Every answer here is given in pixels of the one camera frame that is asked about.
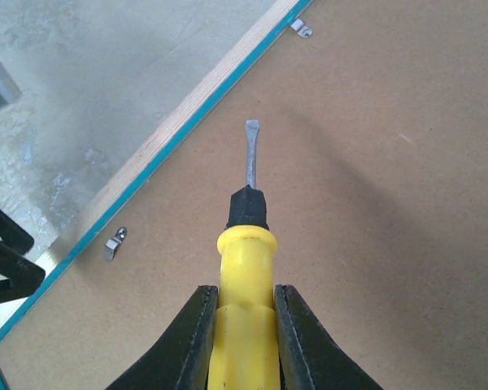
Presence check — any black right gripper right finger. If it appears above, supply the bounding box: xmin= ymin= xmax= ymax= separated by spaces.
xmin=274 ymin=284 xmax=381 ymax=389

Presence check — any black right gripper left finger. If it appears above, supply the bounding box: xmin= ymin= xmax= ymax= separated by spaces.
xmin=108 ymin=285 xmax=218 ymax=390

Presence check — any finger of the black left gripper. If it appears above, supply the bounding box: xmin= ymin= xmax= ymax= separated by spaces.
xmin=0 ymin=210 xmax=46 ymax=304

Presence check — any yellow screwdriver tool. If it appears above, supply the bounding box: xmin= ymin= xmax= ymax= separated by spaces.
xmin=207 ymin=119 xmax=280 ymax=389

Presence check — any teal wooden picture frame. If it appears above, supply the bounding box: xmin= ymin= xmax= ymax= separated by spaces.
xmin=0 ymin=1 xmax=488 ymax=389

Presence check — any metal frame clip near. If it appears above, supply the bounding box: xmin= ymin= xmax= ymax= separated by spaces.
xmin=104 ymin=227 xmax=128 ymax=262

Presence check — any metal frame clip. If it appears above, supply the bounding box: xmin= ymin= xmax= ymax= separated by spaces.
xmin=104 ymin=227 xmax=128 ymax=262
xmin=290 ymin=19 xmax=313 ymax=39

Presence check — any metal frame clip far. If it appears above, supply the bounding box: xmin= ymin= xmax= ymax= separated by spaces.
xmin=290 ymin=19 xmax=313 ymax=39

